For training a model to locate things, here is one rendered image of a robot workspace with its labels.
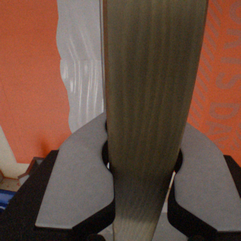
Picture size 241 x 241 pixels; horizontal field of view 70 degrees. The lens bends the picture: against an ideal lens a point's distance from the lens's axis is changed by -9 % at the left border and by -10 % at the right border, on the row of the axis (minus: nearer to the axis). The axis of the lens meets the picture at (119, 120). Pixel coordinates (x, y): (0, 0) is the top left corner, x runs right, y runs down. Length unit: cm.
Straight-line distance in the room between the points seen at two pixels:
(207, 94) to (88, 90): 17
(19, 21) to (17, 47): 4
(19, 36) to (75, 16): 8
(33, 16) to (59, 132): 18
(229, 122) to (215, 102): 5
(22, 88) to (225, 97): 30
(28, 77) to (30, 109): 5
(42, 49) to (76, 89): 7
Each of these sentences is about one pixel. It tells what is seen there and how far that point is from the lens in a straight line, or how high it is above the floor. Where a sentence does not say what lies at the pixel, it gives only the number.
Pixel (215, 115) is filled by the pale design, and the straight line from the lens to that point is 31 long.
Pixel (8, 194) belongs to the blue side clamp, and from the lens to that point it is 44.
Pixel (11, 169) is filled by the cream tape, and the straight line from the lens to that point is 45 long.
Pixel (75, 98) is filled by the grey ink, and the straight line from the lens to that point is 27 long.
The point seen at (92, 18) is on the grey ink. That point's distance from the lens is 24.
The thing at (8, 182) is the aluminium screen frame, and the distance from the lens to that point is 47.
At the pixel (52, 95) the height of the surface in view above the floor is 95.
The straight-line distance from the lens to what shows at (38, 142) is 35.
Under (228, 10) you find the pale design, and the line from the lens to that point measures 27.
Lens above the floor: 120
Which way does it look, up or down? 57 degrees down
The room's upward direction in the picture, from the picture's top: 174 degrees counter-clockwise
